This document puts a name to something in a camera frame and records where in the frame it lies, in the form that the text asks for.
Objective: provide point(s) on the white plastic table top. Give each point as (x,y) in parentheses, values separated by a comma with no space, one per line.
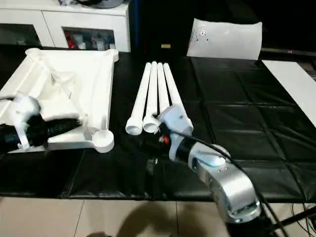
(74,74)

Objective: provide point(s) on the white plastic table leg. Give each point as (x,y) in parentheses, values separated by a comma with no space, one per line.
(140,98)
(162,89)
(172,86)
(152,94)

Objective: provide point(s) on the black work mat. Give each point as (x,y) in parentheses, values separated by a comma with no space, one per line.
(237,123)

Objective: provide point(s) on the small red item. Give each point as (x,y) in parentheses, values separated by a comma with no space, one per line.
(70,40)

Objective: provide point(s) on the small tan label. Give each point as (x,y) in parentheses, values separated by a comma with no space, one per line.
(166,46)

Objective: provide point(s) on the white cabinet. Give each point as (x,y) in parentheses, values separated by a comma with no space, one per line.
(29,19)

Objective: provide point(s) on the white plastic bag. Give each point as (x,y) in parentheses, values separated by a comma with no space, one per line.
(224,39)

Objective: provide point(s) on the grey bag on cabinet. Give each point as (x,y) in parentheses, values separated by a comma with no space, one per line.
(98,3)

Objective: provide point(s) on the white flat board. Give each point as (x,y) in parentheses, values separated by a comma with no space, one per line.
(296,84)

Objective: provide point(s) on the black stand bar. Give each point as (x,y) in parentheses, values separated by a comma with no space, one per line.
(296,215)

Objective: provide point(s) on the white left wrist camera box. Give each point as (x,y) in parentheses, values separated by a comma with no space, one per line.
(25,109)

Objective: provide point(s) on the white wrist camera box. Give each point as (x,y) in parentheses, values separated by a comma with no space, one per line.
(175,118)
(25,109)

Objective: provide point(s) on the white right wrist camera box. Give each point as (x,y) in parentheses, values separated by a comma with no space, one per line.
(175,118)

